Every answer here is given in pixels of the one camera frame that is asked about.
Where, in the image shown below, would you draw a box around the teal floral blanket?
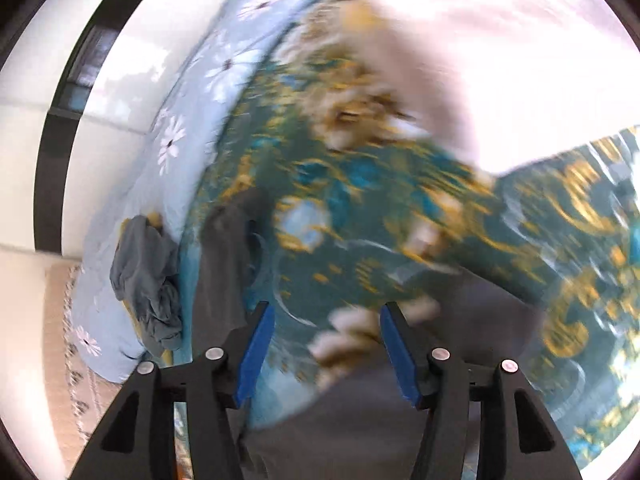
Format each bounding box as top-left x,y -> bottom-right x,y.
177,0 -> 640,480

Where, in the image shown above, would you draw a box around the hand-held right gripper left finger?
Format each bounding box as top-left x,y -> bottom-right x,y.
70,301 -> 277,480

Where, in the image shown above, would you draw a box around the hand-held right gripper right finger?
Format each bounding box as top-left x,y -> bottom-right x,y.
379,301 -> 586,480

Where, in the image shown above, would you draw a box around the glossy white wardrobe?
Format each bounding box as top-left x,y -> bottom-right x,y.
0,0 -> 236,261

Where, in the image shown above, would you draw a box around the dark grey pants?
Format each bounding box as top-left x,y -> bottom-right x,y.
192,187 -> 551,480

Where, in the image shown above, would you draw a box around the blue-grey garment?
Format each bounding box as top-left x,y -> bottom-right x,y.
109,215 -> 183,353

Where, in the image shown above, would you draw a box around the beige quilted headboard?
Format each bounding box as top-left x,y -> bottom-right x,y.
42,260 -> 126,480

